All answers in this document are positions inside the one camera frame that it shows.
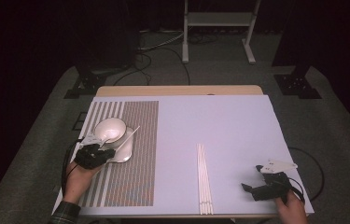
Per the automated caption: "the black floor cable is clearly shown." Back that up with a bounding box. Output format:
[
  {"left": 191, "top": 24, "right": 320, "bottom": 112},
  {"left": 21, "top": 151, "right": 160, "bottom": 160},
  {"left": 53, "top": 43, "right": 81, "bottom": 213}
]
[
  {"left": 112, "top": 51, "right": 152, "bottom": 87},
  {"left": 162, "top": 46, "right": 191, "bottom": 87}
]

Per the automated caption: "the row of white chopsticks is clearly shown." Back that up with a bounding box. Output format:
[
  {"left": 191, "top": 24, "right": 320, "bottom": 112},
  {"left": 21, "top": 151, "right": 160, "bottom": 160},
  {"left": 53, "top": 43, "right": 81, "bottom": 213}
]
[{"left": 196, "top": 143, "right": 215, "bottom": 216}]

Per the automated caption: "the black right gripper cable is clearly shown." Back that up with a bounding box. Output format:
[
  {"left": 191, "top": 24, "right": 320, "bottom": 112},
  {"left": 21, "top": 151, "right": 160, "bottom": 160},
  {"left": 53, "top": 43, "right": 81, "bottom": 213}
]
[{"left": 287, "top": 146, "right": 326, "bottom": 209}]

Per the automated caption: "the black stand base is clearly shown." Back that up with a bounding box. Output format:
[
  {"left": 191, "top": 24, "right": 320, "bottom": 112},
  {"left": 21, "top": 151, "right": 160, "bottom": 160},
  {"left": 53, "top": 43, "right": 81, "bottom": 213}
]
[
  {"left": 273, "top": 64, "right": 323, "bottom": 100},
  {"left": 63, "top": 65, "right": 109, "bottom": 100}
]

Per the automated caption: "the black floor socket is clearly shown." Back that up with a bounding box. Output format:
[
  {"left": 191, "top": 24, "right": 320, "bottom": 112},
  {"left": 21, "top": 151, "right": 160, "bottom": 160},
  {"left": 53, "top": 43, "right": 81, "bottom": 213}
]
[{"left": 71, "top": 111, "right": 89, "bottom": 132}]

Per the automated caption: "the white metal stand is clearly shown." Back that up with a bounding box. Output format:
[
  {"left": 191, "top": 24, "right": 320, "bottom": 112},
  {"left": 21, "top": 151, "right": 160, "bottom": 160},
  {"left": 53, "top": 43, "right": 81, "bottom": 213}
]
[{"left": 181, "top": 0, "right": 262, "bottom": 65}]

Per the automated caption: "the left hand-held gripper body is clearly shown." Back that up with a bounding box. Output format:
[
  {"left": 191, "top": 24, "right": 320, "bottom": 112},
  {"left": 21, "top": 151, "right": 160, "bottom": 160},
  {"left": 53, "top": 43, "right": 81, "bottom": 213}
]
[{"left": 74, "top": 133, "right": 105, "bottom": 171}]

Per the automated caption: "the white ceramic spoon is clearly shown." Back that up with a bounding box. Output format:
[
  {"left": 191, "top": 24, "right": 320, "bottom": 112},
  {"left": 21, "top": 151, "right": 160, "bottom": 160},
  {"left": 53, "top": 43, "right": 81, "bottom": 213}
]
[{"left": 98, "top": 128, "right": 121, "bottom": 149}]

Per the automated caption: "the single white chopstick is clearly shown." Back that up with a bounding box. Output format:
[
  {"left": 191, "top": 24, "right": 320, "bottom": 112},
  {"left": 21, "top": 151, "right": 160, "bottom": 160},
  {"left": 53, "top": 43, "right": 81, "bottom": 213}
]
[{"left": 115, "top": 125, "right": 141, "bottom": 153}]

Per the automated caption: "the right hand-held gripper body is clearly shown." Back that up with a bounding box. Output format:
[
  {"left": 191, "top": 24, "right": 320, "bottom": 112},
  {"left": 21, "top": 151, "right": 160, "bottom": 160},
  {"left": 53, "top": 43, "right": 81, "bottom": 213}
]
[{"left": 251, "top": 158, "right": 299, "bottom": 203}]

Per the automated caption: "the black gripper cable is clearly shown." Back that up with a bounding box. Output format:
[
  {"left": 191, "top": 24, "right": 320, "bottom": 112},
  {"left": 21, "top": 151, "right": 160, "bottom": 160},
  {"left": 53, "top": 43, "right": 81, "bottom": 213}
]
[
  {"left": 287, "top": 146, "right": 326, "bottom": 209},
  {"left": 61, "top": 137, "right": 85, "bottom": 198}
]

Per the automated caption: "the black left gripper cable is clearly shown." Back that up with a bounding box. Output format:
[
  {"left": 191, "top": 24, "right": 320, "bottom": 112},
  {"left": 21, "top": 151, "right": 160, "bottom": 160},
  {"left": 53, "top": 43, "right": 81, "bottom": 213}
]
[{"left": 61, "top": 137, "right": 85, "bottom": 198}]

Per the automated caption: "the striped placemat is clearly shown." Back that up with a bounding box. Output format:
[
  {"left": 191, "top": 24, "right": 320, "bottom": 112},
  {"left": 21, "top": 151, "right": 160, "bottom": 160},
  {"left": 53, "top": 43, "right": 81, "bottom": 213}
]
[{"left": 75, "top": 100, "right": 160, "bottom": 209}]

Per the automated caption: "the person's right hand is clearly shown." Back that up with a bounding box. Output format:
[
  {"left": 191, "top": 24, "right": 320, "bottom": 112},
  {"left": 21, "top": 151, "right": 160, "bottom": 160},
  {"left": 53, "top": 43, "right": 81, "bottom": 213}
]
[{"left": 274, "top": 190, "right": 309, "bottom": 224}]

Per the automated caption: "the white bowl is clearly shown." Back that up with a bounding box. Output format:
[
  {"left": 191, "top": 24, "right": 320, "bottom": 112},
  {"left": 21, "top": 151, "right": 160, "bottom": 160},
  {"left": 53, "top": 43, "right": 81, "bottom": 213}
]
[{"left": 92, "top": 117, "right": 128, "bottom": 145}]

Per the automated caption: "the white square plate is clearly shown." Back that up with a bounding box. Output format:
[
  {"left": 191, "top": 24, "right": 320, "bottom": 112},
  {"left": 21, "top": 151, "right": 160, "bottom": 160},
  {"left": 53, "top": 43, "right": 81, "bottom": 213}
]
[{"left": 100, "top": 125, "right": 134, "bottom": 164}]

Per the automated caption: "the person's left hand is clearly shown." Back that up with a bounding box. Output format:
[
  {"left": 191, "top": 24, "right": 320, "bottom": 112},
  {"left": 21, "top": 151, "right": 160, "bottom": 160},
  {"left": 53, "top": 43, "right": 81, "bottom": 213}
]
[{"left": 63, "top": 161, "right": 104, "bottom": 205}]

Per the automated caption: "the white board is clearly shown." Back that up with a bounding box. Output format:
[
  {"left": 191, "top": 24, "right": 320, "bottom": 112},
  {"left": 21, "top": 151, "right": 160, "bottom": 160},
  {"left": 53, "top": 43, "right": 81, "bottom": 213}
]
[{"left": 51, "top": 94, "right": 315, "bottom": 218}]

